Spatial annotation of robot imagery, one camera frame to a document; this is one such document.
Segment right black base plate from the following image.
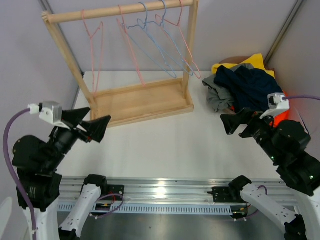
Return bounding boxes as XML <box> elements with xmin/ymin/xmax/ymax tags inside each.
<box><xmin>207</xmin><ymin>186</ymin><xmax>243</xmax><ymax>203</ymax></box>

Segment grey shorts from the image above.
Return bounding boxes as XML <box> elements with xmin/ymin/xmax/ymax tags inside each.
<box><xmin>202</xmin><ymin>63</ymin><xmax>257</xmax><ymax>112</ymax></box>

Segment pink hanger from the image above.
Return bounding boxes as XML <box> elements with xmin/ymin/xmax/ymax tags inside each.
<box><xmin>155</xmin><ymin>0</ymin><xmax>201</xmax><ymax>79</ymax></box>
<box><xmin>81</xmin><ymin>9</ymin><xmax>105</xmax><ymax>97</ymax></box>
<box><xmin>117</xmin><ymin>4</ymin><xmax>146</xmax><ymax>87</ymax></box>

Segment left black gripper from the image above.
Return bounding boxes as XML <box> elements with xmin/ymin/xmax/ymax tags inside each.
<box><xmin>44</xmin><ymin>106</ymin><xmax>111</xmax><ymax>169</ymax></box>

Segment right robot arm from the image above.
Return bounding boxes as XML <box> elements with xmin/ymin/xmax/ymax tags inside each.
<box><xmin>220</xmin><ymin>108</ymin><xmax>320</xmax><ymax>240</ymax></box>

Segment yellow shorts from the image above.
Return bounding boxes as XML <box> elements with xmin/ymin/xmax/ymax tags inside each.
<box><xmin>211</xmin><ymin>53</ymin><xmax>276</xmax><ymax>78</ymax></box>

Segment wooden clothes rack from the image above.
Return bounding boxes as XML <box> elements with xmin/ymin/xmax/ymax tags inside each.
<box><xmin>41</xmin><ymin>0</ymin><xmax>199</xmax><ymax>127</ymax></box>

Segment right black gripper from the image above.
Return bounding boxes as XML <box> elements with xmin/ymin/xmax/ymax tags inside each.
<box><xmin>219</xmin><ymin>106</ymin><xmax>283</xmax><ymax>163</ymax></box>

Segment slotted grey cable duct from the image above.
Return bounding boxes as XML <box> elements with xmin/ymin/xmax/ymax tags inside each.
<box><xmin>57</xmin><ymin>203</ymin><xmax>233</xmax><ymax>215</ymax></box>

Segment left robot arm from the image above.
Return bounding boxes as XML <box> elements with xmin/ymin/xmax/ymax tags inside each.
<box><xmin>10</xmin><ymin>106</ymin><xmax>112</xmax><ymax>240</ymax></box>

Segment orange shorts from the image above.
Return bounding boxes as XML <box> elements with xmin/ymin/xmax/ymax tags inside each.
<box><xmin>225</xmin><ymin>105</ymin><xmax>290</xmax><ymax>128</ymax></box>

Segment aluminium mounting rail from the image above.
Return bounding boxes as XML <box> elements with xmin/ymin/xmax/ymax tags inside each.
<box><xmin>57</xmin><ymin>177</ymin><xmax>307</xmax><ymax>207</ymax></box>

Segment navy blue shorts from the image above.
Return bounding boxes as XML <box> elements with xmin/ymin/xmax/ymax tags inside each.
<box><xmin>214</xmin><ymin>65</ymin><xmax>283</xmax><ymax>113</ymax></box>

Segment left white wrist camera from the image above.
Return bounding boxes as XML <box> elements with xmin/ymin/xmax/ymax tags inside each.
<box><xmin>27</xmin><ymin>101</ymin><xmax>71</xmax><ymax>130</ymax></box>

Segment blue hanger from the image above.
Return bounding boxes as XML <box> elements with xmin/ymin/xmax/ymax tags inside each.
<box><xmin>127</xmin><ymin>0</ymin><xmax>195</xmax><ymax>79</ymax></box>
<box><xmin>126</xmin><ymin>2</ymin><xmax>172</xmax><ymax>72</ymax></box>

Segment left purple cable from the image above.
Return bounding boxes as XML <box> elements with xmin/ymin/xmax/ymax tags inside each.
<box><xmin>3</xmin><ymin>109</ymin><xmax>37</xmax><ymax>233</ymax></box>

